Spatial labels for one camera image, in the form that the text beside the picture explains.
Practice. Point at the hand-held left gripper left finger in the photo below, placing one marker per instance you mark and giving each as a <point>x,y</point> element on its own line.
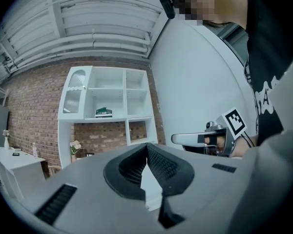
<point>100,203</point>

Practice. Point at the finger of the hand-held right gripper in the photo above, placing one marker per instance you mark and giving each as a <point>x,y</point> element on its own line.
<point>185,139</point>

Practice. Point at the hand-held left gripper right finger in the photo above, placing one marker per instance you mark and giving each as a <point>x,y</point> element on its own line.
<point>210,191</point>

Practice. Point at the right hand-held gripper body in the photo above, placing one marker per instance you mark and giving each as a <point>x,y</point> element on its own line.
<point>235,122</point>

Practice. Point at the green and white box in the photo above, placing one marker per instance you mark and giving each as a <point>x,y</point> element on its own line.
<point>103,113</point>

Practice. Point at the white shelving unit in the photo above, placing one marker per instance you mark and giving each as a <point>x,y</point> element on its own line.
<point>107,77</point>

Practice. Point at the person's right forearm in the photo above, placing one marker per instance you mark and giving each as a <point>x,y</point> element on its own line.
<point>239,150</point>

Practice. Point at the white desk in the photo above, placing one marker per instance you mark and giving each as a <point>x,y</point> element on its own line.
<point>150,179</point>

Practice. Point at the person's right hand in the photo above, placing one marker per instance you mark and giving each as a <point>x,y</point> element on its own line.
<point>221,142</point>

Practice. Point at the wooden chair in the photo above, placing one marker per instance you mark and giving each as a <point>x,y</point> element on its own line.
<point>54,170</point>

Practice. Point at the pink flowers in vase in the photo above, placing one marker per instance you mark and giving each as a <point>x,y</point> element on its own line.
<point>74,146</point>

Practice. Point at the person's black and white shirt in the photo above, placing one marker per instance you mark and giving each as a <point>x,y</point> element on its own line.
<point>271,57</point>

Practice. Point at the clear plastic bottle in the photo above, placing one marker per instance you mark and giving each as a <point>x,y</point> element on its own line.
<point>35,151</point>

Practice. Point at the small white writing table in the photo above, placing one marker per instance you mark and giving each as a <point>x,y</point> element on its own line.
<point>17,164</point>

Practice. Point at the white vase with flowers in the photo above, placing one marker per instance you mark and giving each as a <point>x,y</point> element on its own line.
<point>6,140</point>

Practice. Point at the person's head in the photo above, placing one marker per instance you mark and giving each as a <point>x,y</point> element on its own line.
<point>224,4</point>

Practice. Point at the small black photo frame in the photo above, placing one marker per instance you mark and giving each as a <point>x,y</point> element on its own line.
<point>15,154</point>

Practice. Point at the black head-worn camera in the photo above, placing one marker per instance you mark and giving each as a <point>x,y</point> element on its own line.
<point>168,5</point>

